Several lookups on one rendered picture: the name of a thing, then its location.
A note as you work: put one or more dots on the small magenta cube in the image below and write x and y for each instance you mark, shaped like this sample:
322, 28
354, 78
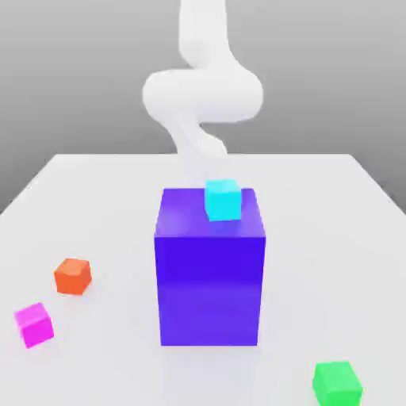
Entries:
34, 326

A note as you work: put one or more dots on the small cyan cube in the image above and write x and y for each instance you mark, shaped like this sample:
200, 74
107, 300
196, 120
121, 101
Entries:
223, 201

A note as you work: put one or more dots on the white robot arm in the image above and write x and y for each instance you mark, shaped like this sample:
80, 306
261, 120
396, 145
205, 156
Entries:
203, 95

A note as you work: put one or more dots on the small green cube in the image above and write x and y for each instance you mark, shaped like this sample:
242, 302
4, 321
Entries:
337, 383

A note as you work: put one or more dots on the large purple box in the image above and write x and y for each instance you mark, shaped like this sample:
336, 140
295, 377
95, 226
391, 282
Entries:
209, 285

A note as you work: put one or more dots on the small orange cube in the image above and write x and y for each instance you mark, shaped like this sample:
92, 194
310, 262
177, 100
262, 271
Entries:
72, 277

